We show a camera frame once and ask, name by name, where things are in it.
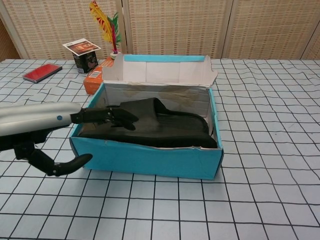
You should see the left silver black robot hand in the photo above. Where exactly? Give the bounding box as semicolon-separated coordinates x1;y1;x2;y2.
0;101;139;178

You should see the colourful feather shuttlecock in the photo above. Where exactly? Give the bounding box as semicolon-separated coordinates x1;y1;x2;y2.
89;0;123;60

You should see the beige woven screen panel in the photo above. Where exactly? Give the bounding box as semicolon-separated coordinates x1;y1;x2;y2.
0;0;126;60
123;0;235;60
223;0;320;60

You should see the blue checked tablecloth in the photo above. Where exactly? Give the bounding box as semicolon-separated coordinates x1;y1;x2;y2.
0;58;320;240

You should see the black carton with photo card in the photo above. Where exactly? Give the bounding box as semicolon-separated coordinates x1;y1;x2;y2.
62;37;101;74

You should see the blue cardboard shoe box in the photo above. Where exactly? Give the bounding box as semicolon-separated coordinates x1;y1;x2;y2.
68;53;224;181

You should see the orange cardboard box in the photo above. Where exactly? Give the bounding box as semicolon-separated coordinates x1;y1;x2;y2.
83;56;116;95

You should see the red flat case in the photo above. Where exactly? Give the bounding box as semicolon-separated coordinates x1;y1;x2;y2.
22;63;63;83

